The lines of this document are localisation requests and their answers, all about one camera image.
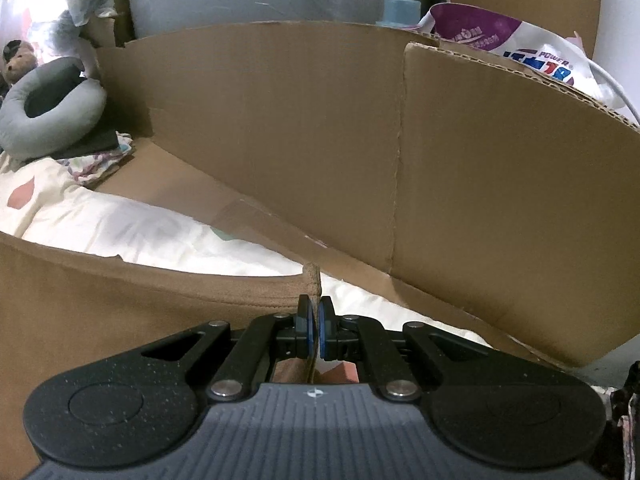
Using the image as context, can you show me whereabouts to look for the white blue plastic bag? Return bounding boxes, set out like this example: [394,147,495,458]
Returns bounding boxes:
[30,10,98,66]

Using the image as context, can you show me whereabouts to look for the bottle with blue cap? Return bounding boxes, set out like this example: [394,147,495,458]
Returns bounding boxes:
[375,0,423,28]

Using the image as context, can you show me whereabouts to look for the floral patterned cloth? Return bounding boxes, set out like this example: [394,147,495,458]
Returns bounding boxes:
[55,132,137,186]

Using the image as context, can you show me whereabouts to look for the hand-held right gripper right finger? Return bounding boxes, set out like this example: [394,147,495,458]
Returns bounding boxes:
[318,295,493,402]

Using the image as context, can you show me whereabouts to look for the dark grey flat pad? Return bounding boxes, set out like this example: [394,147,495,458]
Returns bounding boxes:
[52,125,121,161]

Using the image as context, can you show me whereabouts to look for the large cardboard sheet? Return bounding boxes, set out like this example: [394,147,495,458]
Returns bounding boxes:
[95,20,640,368]

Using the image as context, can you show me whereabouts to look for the small teddy bear toy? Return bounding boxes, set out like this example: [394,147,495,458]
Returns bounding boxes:
[0,39,40,96]

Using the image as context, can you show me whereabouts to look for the purple white detergent bag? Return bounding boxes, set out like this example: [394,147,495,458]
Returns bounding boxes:
[417,2,640,121]

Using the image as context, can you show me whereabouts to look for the brown t-shirt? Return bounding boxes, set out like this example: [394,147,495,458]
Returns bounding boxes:
[0,232,323,476]

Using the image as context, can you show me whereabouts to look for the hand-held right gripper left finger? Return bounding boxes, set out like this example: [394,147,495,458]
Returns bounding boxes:
[142,294,317,402]

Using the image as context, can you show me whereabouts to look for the white cable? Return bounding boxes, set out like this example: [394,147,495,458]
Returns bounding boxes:
[592,65,640,126]

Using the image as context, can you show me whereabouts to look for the grey neck pillow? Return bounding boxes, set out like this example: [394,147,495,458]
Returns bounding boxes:
[0,56,107,161]

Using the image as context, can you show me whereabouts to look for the cream bear print blanket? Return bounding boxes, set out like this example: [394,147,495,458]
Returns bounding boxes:
[0,152,493,386]

